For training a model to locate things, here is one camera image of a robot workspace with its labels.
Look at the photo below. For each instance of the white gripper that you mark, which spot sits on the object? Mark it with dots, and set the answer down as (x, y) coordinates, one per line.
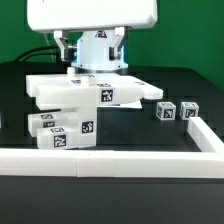
(83, 15)

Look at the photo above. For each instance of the white chair back frame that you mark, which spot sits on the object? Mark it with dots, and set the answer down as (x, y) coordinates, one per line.
(64, 91)

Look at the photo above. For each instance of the white chair seat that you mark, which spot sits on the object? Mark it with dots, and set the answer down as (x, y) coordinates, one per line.
(83, 124)

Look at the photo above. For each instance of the white tagged cube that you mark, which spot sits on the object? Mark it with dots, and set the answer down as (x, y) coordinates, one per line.
(189, 109)
(166, 111)

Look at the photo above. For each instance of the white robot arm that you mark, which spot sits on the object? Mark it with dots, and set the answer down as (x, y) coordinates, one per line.
(91, 33)

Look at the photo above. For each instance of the white U-shaped obstacle fence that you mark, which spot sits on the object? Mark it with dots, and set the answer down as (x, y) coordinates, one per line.
(207, 162)

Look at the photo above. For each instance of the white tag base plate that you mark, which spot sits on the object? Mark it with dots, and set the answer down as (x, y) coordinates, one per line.
(132, 105)

